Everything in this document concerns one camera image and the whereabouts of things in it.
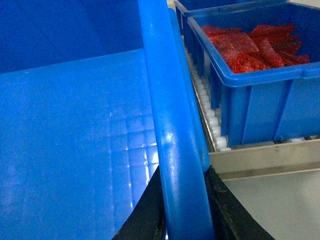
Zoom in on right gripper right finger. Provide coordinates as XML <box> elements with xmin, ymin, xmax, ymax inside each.
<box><xmin>204</xmin><ymin>166</ymin><xmax>273</xmax><ymax>240</ymax></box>

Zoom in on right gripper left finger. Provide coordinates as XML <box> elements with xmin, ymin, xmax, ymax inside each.
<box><xmin>113</xmin><ymin>167</ymin><xmax>167</xmax><ymax>240</ymax></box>

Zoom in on large blue plastic crate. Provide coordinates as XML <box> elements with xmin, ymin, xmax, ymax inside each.
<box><xmin>0</xmin><ymin>0</ymin><xmax>215</xmax><ymax>240</ymax></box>

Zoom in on metal roller shelf rack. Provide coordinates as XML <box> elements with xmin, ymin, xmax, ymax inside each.
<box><xmin>183</xmin><ymin>34</ymin><xmax>320</xmax><ymax>240</ymax></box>

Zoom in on rear blue crate on shelf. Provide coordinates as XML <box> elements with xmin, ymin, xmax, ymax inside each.
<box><xmin>173</xmin><ymin>0</ymin><xmax>287</xmax><ymax>36</ymax></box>

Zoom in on blue crate with red bags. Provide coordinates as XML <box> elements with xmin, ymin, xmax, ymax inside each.
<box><xmin>188</xmin><ymin>1</ymin><xmax>320</xmax><ymax>147</ymax></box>

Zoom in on red plastic bags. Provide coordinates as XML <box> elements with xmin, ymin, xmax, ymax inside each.
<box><xmin>201</xmin><ymin>23</ymin><xmax>310</xmax><ymax>74</ymax></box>

